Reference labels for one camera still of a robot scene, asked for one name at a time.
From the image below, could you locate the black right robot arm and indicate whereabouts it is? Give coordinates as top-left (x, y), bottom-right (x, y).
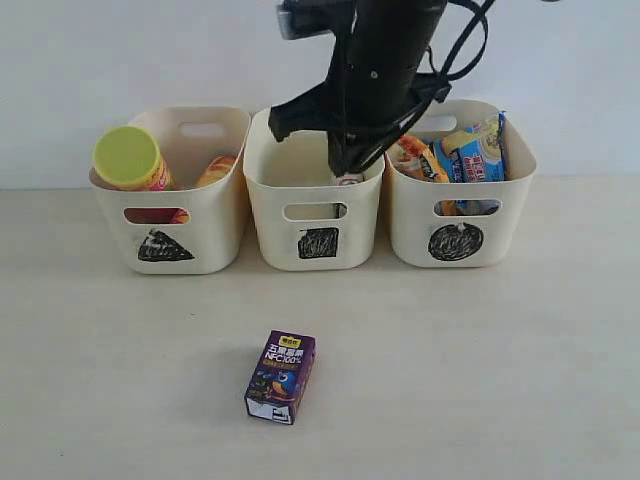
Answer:
top-left (268, 1), bottom-right (447, 177)

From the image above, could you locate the blue instant noodle packet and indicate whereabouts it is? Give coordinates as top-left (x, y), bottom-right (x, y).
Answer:
top-left (430, 110), bottom-right (511, 217)

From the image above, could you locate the yellow Lays chips can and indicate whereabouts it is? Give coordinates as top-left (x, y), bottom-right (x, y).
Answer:
top-left (194, 155), bottom-right (236, 188)

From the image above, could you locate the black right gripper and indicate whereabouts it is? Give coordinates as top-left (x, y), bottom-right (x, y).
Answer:
top-left (268, 1), bottom-right (447, 176)

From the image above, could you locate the white milk carton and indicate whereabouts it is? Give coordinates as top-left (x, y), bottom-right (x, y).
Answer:
top-left (331, 169), bottom-right (367, 219)

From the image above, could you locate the orange instant noodle packet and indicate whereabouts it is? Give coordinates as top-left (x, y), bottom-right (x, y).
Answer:
top-left (387, 135), bottom-right (450, 183)

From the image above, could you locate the pink Lays chips can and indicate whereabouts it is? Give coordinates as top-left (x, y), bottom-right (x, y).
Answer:
top-left (90, 125), bottom-right (180, 192)

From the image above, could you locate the cream bin hexagon mark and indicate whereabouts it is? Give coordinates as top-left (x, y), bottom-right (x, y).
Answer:
top-left (243, 108), bottom-right (386, 271)

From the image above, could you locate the cream bin circle mark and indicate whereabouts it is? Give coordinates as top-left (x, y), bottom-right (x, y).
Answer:
top-left (385, 100), bottom-right (537, 268)

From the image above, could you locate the purple juice carton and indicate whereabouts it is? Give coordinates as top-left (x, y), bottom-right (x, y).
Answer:
top-left (244, 330), bottom-right (316, 425)

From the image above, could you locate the cream bin triangle mark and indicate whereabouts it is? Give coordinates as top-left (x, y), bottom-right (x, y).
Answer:
top-left (89, 106), bottom-right (251, 275)

